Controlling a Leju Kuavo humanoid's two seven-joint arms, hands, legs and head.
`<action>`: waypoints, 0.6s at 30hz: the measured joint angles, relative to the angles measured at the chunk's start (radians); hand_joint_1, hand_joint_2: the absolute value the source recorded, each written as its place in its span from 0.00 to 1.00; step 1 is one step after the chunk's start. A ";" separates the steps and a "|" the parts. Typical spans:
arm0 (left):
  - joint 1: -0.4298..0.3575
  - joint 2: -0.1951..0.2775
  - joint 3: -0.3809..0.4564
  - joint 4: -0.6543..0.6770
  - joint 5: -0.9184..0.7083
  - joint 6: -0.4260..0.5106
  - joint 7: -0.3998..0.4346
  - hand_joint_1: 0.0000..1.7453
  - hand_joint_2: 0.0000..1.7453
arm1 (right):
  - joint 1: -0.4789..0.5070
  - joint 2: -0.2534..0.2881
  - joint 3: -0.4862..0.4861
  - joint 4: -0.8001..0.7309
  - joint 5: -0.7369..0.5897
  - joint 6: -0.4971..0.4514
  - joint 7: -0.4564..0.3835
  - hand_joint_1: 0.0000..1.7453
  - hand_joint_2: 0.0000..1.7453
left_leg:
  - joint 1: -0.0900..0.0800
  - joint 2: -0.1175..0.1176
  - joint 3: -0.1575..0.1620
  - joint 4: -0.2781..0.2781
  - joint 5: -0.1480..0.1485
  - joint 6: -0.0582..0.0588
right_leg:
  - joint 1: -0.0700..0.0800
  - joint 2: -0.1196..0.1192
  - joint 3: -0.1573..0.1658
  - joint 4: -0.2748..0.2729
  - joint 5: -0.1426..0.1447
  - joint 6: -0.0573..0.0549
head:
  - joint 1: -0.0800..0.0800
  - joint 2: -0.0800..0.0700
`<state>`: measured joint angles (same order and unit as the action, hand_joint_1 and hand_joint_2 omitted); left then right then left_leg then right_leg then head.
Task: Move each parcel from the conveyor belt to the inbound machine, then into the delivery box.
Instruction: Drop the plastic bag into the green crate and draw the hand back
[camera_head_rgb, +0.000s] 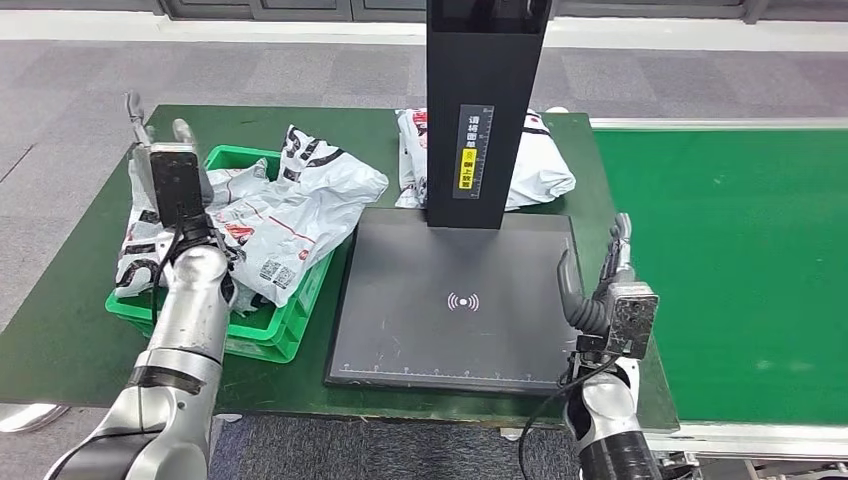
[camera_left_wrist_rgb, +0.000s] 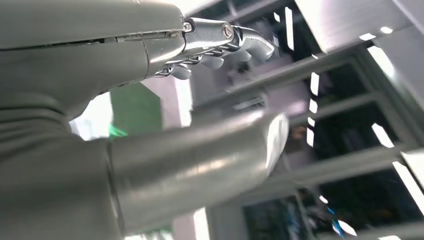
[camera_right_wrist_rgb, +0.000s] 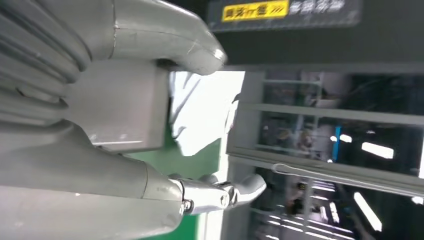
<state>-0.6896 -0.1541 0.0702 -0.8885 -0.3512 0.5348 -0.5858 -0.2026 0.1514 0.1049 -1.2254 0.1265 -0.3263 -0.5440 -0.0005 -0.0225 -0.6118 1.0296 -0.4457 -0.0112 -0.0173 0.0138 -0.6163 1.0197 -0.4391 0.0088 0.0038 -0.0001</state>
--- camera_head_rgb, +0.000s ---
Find green conveyor belt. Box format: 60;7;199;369
591;129;848;427

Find green plastic crate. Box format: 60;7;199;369
104;144;336;366

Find speckled right wrist camera box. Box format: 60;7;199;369
606;283;660;360

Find aluminium conveyor frame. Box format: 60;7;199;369
588;117;848;462

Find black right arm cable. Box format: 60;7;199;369
516;357;621;480

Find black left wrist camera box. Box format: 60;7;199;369
148;144;207;223

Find white parcel bag red print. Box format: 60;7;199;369
396;107;578;212

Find white parcel bag black letters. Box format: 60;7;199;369
113;158;266;299

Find black inbound scanning machine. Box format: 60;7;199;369
324;0;588;397

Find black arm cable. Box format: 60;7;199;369
150;211;187;326
516;357;621;480

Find white parcel bag QR labels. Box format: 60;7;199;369
208;124;390;309

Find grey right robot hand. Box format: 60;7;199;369
556;213;637;335

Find grey glass partition frame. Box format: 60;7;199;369
0;0;848;24

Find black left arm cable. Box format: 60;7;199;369
150;211;187;326

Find shiny metal foot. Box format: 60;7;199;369
0;404;71;435

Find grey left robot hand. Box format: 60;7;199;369
124;91;215;207

